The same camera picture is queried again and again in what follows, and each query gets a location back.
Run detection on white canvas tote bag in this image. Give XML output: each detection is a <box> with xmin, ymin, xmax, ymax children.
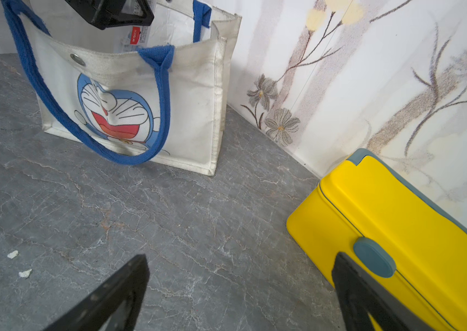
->
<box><xmin>2</xmin><ymin>1</ymin><xmax>242</xmax><ymax>176</ymax></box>

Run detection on yellow storage box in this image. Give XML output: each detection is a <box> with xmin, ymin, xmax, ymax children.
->
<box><xmin>287</xmin><ymin>148</ymin><xmax>467</xmax><ymax>330</ymax></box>

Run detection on small blue clear case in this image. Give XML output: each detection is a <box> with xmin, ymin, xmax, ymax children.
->
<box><xmin>119</xmin><ymin>26</ymin><xmax>149</xmax><ymax>52</ymax></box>

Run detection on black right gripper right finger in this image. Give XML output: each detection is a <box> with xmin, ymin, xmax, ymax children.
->
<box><xmin>331</xmin><ymin>252</ymin><xmax>432</xmax><ymax>330</ymax></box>

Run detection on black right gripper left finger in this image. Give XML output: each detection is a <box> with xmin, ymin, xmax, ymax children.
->
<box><xmin>45</xmin><ymin>255</ymin><xmax>150</xmax><ymax>330</ymax></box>

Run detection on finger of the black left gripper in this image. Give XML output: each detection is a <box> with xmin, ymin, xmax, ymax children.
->
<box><xmin>65</xmin><ymin>0</ymin><xmax>154</xmax><ymax>30</ymax></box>

